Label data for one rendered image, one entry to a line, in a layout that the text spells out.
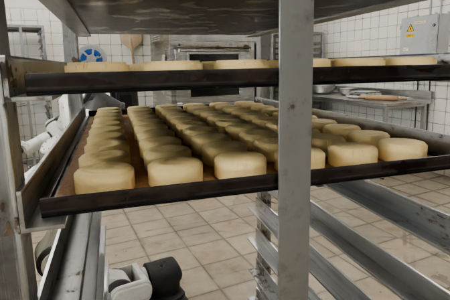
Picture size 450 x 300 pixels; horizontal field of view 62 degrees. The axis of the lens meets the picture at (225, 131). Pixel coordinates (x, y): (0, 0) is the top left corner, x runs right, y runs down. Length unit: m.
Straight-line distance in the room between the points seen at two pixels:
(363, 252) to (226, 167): 0.35
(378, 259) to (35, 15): 5.35
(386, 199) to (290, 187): 0.26
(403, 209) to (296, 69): 0.30
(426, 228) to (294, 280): 0.22
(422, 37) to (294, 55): 4.68
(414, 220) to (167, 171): 0.33
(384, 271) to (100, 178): 0.42
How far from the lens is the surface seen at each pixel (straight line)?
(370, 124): 0.58
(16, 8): 5.65
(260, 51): 0.95
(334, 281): 0.74
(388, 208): 0.57
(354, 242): 0.65
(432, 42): 4.90
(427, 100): 5.02
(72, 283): 0.40
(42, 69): 0.41
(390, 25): 5.56
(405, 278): 0.58
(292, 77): 0.31
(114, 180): 0.32
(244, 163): 0.34
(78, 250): 0.46
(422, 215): 0.53
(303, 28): 0.32
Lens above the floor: 1.33
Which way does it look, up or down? 10 degrees down
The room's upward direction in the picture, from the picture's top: 1 degrees counter-clockwise
